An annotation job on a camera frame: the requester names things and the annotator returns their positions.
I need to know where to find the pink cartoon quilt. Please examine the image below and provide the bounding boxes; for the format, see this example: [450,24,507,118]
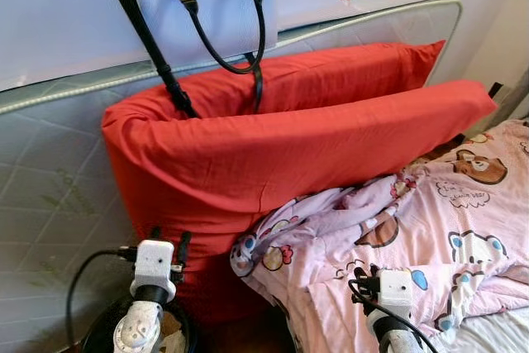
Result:
[230,117,529,353]

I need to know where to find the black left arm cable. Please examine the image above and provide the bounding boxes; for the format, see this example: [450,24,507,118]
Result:
[66,246,137,353]

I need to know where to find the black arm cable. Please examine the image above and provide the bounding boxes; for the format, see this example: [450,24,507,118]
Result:
[347,279,439,353]
[66,246,137,353]

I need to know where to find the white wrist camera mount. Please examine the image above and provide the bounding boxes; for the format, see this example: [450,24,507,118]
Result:
[377,269,414,308]
[132,240,176,292]

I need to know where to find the light blue handbag black handles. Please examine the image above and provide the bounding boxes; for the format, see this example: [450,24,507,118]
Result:
[106,0,279,118]

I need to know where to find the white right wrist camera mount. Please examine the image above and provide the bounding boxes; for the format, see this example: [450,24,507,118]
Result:
[377,269,414,308]

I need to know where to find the red pillow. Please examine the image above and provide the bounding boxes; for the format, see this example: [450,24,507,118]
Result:
[161,39,447,118]
[101,79,498,325]

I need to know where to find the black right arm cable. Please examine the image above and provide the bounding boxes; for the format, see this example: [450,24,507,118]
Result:
[347,279,439,353]

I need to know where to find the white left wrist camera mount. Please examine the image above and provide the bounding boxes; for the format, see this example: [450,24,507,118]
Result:
[132,240,176,292]

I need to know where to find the black round waste bin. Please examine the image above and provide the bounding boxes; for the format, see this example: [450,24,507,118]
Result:
[80,295,199,353]

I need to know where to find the brown paper trash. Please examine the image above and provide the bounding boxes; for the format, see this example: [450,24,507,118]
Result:
[159,312,189,352]

